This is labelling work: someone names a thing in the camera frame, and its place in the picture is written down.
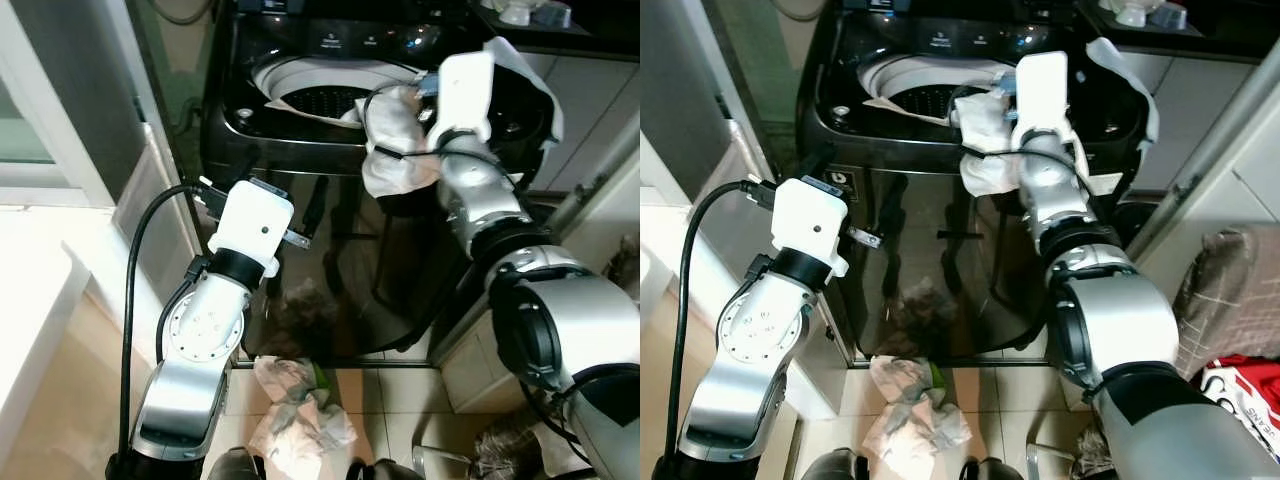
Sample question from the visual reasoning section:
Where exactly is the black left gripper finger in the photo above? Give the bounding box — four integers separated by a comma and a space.
304, 178, 333, 241
890, 178, 925, 241

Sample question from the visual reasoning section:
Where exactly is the white cloth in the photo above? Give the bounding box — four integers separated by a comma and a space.
359, 84, 447, 200
949, 86, 1027, 199

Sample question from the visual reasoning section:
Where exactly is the black top-load washing machine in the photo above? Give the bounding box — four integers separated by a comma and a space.
798, 0, 1183, 363
198, 0, 641, 363

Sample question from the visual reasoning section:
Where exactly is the pale clothes pile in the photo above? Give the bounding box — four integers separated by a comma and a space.
860, 354, 973, 480
247, 354, 358, 480

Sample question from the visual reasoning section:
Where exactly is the white cloth draped on washer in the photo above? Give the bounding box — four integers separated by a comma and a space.
484, 37, 567, 143
1085, 37, 1163, 199

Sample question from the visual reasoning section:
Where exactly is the white cabinet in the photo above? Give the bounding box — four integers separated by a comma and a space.
520, 48, 641, 199
1130, 44, 1256, 193

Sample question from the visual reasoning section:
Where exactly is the grey metal pole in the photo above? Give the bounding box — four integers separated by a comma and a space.
1124, 48, 1280, 263
542, 118, 641, 241

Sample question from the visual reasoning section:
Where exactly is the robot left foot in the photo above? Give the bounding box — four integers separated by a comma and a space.
800, 446, 867, 480
204, 446, 267, 480

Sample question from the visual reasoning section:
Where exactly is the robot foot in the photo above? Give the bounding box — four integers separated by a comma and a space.
958, 457, 1023, 480
800, 446, 867, 480
344, 457, 423, 480
204, 446, 267, 480

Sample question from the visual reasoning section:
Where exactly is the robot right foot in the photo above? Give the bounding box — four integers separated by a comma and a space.
958, 457, 1023, 480
344, 457, 423, 480

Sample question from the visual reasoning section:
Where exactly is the shiny metal object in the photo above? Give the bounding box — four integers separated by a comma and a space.
1024, 444, 1078, 480
411, 444, 473, 480

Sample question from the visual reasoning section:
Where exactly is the brown checked fabric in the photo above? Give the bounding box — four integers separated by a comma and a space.
468, 408, 546, 480
1170, 227, 1280, 383

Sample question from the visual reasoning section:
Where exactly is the red and white bag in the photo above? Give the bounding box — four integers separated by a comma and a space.
1199, 354, 1280, 433

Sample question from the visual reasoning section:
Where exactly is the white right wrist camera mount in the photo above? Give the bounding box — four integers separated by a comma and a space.
1009, 51, 1072, 143
436, 50, 499, 147

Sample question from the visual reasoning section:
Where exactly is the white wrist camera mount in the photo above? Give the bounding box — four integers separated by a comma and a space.
770, 176, 852, 278
1009, 51, 1072, 143
436, 50, 499, 147
204, 179, 297, 278

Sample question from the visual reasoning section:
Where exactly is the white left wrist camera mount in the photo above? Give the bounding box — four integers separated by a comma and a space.
204, 179, 297, 278
770, 176, 852, 278

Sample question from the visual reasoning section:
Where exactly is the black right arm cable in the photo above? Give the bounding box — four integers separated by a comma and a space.
948, 84, 1101, 196
361, 84, 523, 193

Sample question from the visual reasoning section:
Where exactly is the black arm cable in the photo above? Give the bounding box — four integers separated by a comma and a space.
948, 84, 1101, 196
664, 178, 779, 463
361, 84, 523, 193
117, 182, 223, 456

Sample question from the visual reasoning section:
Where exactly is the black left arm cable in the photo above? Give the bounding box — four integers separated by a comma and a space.
117, 182, 223, 456
664, 178, 779, 463

